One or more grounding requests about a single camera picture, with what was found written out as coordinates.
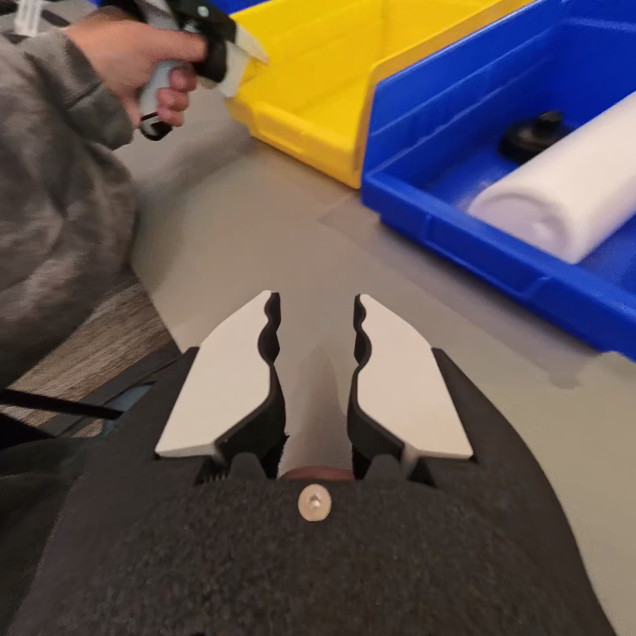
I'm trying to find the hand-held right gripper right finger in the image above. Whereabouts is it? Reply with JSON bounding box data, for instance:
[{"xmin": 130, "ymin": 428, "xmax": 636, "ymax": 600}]
[{"xmin": 347, "ymin": 293, "xmax": 476, "ymax": 480}]

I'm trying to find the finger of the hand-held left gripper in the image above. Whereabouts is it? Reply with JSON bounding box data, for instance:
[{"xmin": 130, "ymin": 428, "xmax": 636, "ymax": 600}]
[
  {"xmin": 218, "ymin": 49, "xmax": 250, "ymax": 98},
  {"xmin": 233, "ymin": 25, "xmax": 272, "ymax": 65}
]

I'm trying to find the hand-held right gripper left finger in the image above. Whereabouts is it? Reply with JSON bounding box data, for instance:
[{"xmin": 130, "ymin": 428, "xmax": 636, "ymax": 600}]
[{"xmin": 155, "ymin": 291, "xmax": 289, "ymax": 480}]

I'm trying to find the yellow plastic bin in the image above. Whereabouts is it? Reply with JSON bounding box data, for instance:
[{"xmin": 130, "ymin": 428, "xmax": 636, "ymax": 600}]
[{"xmin": 224, "ymin": 0, "xmax": 535, "ymax": 189}]

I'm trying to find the blue plastic bin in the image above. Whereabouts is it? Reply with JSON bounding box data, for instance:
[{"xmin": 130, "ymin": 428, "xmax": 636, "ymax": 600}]
[
  {"xmin": 360, "ymin": 0, "xmax": 636, "ymax": 361},
  {"xmin": 206, "ymin": 0, "xmax": 266, "ymax": 15}
]

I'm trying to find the white plastic bottle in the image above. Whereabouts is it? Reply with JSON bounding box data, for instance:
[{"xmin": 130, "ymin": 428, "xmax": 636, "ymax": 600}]
[{"xmin": 467, "ymin": 92, "xmax": 636, "ymax": 264}]

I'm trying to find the black bottle lid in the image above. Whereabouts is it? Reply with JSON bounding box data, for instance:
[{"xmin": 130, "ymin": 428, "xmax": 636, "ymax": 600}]
[{"xmin": 498, "ymin": 110, "xmax": 567, "ymax": 165}]

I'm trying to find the person's left forearm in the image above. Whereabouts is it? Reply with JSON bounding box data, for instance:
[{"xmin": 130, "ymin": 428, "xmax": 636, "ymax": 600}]
[{"xmin": 0, "ymin": 20, "xmax": 142, "ymax": 393}]

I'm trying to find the person's left hand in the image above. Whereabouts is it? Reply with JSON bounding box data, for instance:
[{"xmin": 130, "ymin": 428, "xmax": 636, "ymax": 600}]
[{"xmin": 65, "ymin": 17, "xmax": 209, "ymax": 128}]

